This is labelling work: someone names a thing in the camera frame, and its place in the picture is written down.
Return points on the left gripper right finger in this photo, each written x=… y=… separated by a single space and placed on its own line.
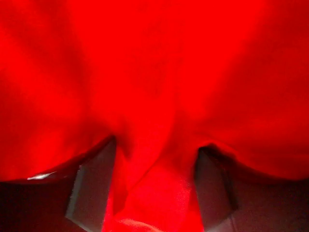
x=234 y=198

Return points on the red t shirt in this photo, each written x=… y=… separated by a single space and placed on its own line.
x=164 y=77

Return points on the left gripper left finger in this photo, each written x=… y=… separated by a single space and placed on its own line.
x=72 y=198

